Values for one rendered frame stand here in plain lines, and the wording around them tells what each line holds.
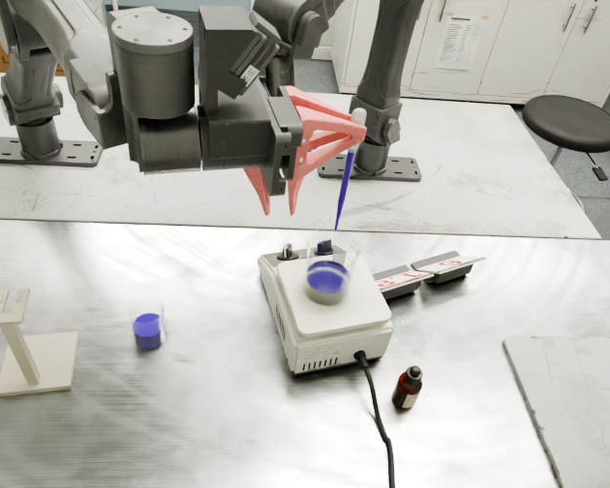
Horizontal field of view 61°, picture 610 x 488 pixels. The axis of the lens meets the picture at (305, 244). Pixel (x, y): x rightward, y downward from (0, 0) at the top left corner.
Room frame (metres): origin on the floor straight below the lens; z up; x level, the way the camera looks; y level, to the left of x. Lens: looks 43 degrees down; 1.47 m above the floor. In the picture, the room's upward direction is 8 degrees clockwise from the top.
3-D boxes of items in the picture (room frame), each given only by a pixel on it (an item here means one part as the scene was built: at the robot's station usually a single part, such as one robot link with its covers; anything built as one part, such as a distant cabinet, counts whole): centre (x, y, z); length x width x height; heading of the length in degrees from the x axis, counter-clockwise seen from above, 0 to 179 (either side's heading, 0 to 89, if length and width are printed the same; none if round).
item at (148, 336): (0.40, 0.18, 0.93); 0.04 x 0.04 x 0.06
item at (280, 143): (0.40, 0.07, 1.22); 0.10 x 0.07 x 0.07; 21
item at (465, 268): (0.60, -0.22, 0.92); 0.09 x 0.06 x 0.04; 121
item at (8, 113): (0.75, 0.48, 1.00); 0.09 x 0.06 x 0.06; 133
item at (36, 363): (0.34, 0.30, 0.96); 0.08 x 0.08 x 0.13; 16
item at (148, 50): (0.40, 0.15, 1.26); 0.12 x 0.09 x 0.12; 43
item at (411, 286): (0.55, -0.14, 0.92); 0.09 x 0.06 x 0.04; 121
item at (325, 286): (0.44, -0.03, 1.03); 0.07 x 0.06 x 0.08; 21
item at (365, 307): (0.45, -0.04, 0.98); 0.12 x 0.12 x 0.01; 22
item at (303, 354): (0.47, -0.03, 0.94); 0.22 x 0.13 x 0.08; 22
